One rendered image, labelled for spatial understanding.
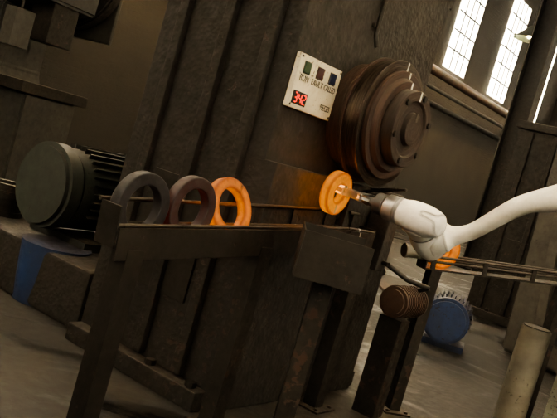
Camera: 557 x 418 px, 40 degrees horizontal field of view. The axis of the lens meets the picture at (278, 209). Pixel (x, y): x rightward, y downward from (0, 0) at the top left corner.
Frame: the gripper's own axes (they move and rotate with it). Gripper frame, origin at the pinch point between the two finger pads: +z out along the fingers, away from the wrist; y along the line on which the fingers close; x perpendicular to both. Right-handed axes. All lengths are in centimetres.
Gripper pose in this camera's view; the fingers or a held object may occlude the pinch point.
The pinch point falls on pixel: (337, 187)
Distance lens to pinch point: 269.1
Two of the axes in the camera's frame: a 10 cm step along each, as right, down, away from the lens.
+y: 5.7, 1.0, 8.2
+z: -7.6, -3.1, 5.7
